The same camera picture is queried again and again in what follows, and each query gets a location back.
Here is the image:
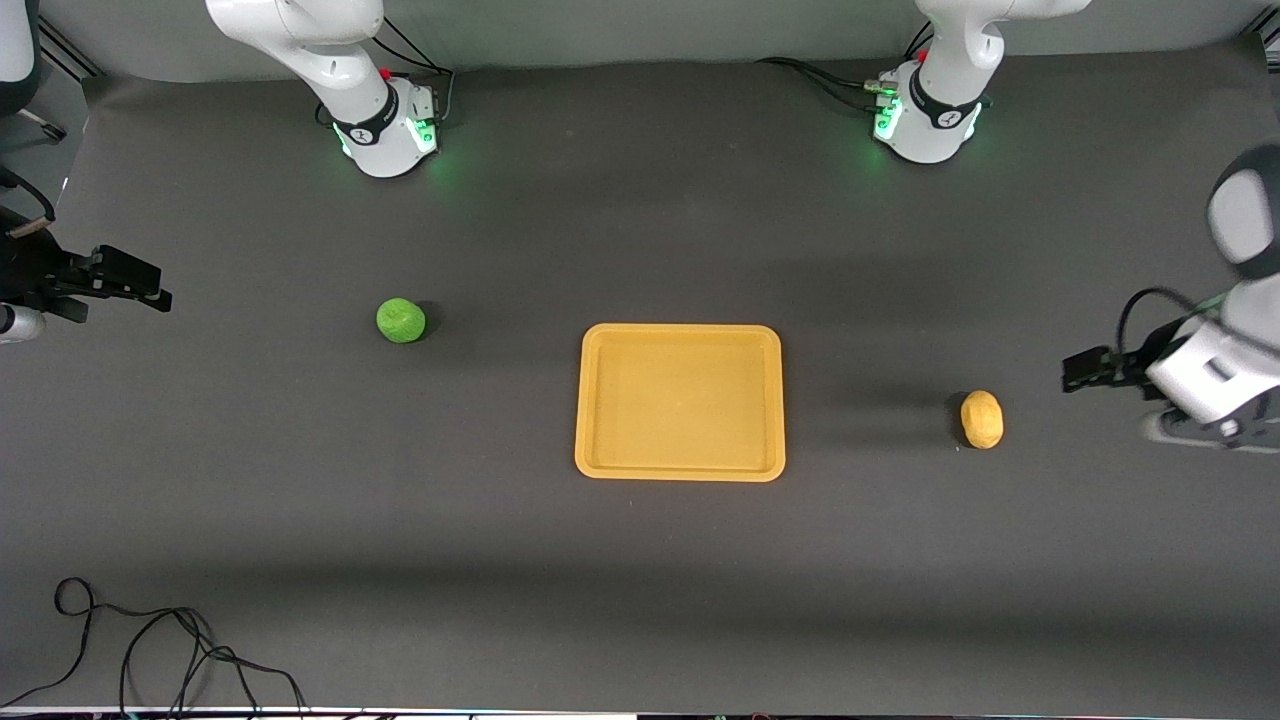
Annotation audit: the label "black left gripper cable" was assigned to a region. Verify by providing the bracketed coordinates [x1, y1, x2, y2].
[1116, 287, 1219, 363]

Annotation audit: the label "green apple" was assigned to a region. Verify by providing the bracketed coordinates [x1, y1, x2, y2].
[376, 298, 428, 345]

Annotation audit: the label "yellow-brown potato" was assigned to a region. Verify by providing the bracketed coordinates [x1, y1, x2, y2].
[960, 390, 1005, 451]

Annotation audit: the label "black right arm base cables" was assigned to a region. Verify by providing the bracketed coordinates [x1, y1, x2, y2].
[372, 14, 458, 131]

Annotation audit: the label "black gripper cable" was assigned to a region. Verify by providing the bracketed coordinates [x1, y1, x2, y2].
[0, 165, 57, 226]
[1116, 287, 1219, 363]

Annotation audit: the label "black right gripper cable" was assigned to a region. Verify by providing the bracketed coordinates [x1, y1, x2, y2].
[0, 165, 57, 226]

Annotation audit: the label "black frame rail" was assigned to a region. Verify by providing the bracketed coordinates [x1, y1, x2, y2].
[38, 18, 107, 83]

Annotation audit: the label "black arm base cables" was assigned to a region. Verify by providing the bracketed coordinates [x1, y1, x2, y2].
[372, 14, 458, 131]
[755, 56, 903, 115]

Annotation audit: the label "black left arm base cables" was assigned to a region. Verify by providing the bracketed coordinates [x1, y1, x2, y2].
[755, 56, 903, 115]

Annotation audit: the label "yellow plastic tray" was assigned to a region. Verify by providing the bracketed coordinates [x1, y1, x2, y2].
[574, 322, 788, 484]

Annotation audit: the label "thin black loose cable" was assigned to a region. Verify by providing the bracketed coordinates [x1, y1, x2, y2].
[0, 577, 308, 720]

